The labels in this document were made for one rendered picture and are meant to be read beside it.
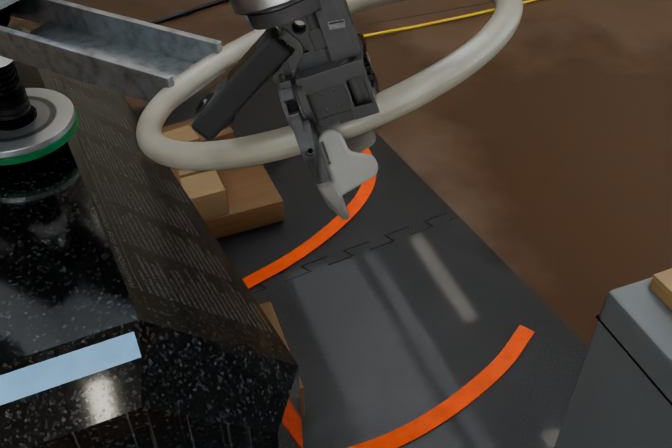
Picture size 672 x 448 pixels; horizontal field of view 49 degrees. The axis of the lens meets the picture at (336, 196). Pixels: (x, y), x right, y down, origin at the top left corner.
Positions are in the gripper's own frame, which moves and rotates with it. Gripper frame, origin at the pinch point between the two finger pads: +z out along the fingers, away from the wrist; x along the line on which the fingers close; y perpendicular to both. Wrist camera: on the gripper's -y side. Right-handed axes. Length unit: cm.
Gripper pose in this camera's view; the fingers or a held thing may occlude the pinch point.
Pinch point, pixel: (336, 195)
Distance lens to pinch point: 73.4
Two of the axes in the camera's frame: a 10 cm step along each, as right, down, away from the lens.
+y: 9.5, -2.7, -1.7
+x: 0.2, -4.9, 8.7
